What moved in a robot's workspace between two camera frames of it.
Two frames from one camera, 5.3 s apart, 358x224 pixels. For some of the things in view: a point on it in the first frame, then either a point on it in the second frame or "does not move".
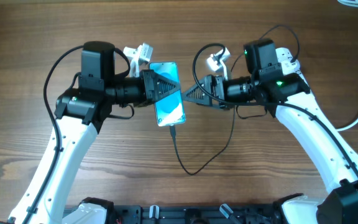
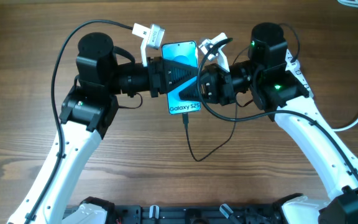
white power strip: (284, 56) does not move
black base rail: (197, 214) does not move
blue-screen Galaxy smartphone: (169, 109) → (185, 52)
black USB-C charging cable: (232, 122) → (184, 117)
